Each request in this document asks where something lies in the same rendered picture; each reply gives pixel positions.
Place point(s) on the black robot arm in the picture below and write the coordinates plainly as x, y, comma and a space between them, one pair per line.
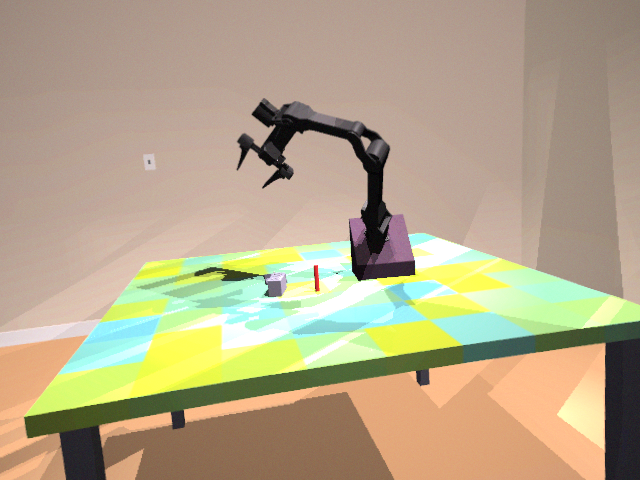
299, 117

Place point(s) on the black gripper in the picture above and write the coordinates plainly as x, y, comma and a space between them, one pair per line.
246, 142

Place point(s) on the dark red peg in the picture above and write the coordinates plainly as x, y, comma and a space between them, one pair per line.
316, 278

